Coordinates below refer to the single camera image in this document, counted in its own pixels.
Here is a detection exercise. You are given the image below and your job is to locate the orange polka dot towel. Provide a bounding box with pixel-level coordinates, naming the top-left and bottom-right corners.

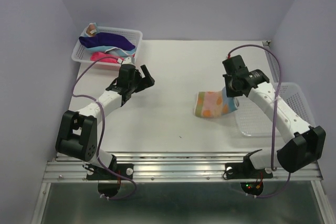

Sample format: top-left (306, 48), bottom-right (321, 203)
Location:
top-left (194, 88), bottom-right (239, 119)

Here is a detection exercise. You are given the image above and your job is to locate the pink towel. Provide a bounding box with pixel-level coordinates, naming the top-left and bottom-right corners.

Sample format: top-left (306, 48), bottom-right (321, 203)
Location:
top-left (90, 52), bottom-right (124, 64)

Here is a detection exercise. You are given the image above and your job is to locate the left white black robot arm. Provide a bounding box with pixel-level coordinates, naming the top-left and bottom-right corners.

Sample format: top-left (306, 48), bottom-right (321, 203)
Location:
top-left (55, 63), bottom-right (155, 179)

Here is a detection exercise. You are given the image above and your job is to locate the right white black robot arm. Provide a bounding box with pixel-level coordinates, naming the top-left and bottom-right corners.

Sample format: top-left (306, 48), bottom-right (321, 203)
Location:
top-left (223, 55), bottom-right (326, 177)

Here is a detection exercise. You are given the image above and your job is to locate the light blue towel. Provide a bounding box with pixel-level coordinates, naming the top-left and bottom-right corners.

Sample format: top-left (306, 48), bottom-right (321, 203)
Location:
top-left (86, 46), bottom-right (136, 57)

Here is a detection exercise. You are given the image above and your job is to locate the white target basket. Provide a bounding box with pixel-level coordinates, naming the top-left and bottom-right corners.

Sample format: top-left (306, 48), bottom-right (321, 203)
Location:
top-left (235, 82), bottom-right (316, 141)

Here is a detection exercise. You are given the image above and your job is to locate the purple towel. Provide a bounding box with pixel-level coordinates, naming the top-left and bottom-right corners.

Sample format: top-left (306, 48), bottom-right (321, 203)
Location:
top-left (79, 32), bottom-right (135, 51)

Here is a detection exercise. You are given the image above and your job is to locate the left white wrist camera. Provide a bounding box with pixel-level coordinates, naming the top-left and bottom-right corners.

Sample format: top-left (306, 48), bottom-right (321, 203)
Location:
top-left (117, 56), bottom-right (135, 65)

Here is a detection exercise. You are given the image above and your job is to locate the aluminium mounting rail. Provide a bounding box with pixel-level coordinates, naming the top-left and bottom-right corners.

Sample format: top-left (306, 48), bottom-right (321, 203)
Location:
top-left (43, 151), bottom-right (323, 183)

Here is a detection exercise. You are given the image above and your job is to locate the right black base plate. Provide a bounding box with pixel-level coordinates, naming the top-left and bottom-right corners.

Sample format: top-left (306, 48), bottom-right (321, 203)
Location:
top-left (223, 163), bottom-right (273, 180)

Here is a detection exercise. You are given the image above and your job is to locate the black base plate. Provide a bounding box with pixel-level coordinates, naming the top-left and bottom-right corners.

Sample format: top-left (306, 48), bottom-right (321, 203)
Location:
top-left (223, 163), bottom-right (273, 180)
top-left (83, 163), bottom-right (133, 180)

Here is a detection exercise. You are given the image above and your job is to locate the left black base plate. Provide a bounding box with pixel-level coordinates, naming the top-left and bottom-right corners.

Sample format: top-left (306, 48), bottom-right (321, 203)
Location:
top-left (83, 163), bottom-right (133, 180)

